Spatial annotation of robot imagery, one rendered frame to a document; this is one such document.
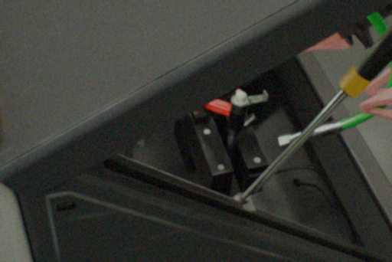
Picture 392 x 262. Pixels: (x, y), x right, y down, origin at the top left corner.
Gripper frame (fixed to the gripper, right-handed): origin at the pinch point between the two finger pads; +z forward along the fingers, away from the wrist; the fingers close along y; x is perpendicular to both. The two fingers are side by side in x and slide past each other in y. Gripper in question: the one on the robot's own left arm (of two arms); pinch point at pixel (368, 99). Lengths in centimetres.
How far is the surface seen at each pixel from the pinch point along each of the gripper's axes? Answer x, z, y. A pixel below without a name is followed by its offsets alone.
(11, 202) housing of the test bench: -38, -7, 40
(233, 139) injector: 0.8, 25.8, 3.1
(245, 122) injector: -0.3, 23.1, 0.9
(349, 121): 1.3, 3.2, 2.4
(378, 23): -11.9, -8.3, -0.7
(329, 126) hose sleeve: 0.6, 5.9, 3.3
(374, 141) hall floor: 111, 87, -81
